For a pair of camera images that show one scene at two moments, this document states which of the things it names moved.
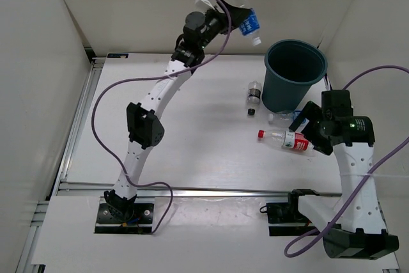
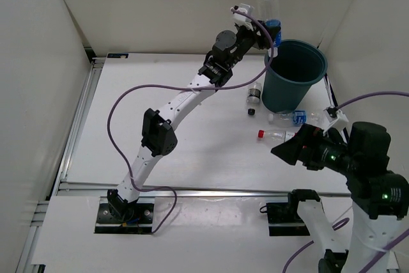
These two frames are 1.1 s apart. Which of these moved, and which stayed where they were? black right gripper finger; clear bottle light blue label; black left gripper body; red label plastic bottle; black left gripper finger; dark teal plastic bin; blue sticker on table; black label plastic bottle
Moved: black left gripper body; black right gripper finger; black left gripper finger
Stayed: dark teal plastic bin; red label plastic bottle; blue sticker on table; black label plastic bottle; clear bottle light blue label
